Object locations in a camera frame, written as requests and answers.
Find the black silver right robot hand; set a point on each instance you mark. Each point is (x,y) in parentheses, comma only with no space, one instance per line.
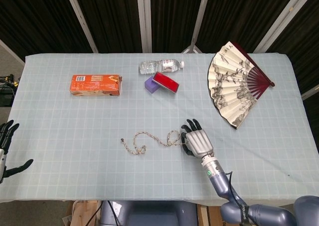
(199,142)

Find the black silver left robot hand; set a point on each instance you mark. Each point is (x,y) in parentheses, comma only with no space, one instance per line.
(3,158)

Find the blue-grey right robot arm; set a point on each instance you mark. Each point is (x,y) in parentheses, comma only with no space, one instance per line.
(224,186)

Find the painted paper folding fan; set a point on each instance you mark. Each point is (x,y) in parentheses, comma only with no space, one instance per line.
(229,86)

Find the red flat box silver rim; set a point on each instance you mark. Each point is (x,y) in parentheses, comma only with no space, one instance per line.
(165,82)

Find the brown cardboard box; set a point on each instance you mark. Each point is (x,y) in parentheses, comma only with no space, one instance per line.
(214,216)

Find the light blue grid tablecloth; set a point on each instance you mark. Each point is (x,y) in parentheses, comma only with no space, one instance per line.
(74,136)

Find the purple foam block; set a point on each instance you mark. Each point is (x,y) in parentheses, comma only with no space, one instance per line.
(150,85)

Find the blue-grey robot torso base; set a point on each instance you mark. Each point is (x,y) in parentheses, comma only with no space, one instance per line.
(149,214)

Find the clear plastic water bottle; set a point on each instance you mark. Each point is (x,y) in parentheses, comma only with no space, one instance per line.
(154,66)

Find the grey tripod stand base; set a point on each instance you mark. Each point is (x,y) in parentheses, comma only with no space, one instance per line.
(191,49)

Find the light wooden board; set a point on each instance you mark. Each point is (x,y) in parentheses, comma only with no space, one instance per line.
(83,214)

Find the orange cardboard box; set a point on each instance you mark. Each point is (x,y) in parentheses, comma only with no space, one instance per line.
(94,85)

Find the white partition frame post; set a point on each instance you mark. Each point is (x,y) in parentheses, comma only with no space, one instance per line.
(280,19)
(200,17)
(81,19)
(144,19)

